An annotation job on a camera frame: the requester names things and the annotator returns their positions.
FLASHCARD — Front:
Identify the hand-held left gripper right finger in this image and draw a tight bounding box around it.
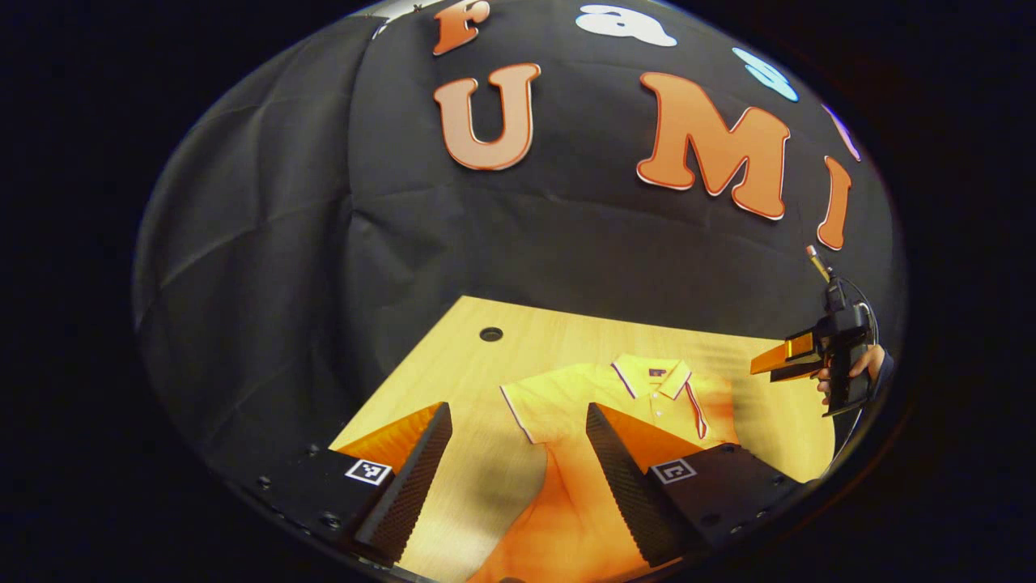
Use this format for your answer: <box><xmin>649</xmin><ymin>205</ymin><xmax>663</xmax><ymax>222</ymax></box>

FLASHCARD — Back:
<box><xmin>584</xmin><ymin>402</ymin><xmax>810</xmax><ymax>569</ymax></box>

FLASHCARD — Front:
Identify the orange collared T-shirt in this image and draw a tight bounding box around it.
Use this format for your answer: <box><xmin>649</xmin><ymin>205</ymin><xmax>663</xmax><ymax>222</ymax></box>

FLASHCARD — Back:
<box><xmin>465</xmin><ymin>353</ymin><xmax>742</xmax><ymax>583</ymax></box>

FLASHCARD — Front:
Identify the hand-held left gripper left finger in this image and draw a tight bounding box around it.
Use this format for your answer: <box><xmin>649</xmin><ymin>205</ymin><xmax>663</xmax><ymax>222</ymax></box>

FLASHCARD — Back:
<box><xmin>243</xmin><ymin>401</ymin><xmax>455</xmax><ymax>569</ymax></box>

